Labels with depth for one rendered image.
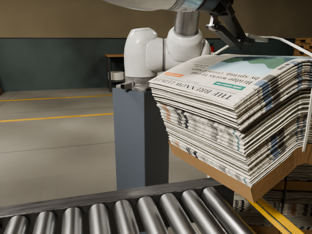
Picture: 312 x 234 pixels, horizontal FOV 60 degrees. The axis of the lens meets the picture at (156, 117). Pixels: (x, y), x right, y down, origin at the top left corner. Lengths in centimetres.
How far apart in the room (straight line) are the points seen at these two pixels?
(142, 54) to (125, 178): 62
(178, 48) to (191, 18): 14
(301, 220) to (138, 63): 100
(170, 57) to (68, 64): 639
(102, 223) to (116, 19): 707
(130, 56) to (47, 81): 643
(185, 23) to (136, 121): 48
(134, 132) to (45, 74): 643
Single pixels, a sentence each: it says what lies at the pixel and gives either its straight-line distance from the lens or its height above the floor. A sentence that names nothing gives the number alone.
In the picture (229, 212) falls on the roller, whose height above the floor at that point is 80.
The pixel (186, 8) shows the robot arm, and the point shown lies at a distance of 52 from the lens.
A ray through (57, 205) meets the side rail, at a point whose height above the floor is 80.
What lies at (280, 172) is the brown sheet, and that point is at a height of 96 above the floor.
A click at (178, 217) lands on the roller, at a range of 71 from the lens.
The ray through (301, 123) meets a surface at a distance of 63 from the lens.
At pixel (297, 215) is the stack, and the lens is 139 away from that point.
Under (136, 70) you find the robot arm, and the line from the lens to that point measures 124.
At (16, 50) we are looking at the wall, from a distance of 765.
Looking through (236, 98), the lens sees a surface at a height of 112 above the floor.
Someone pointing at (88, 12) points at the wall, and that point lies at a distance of 754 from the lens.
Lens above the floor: 121
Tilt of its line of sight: 16 degrees down
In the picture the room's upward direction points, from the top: straight up
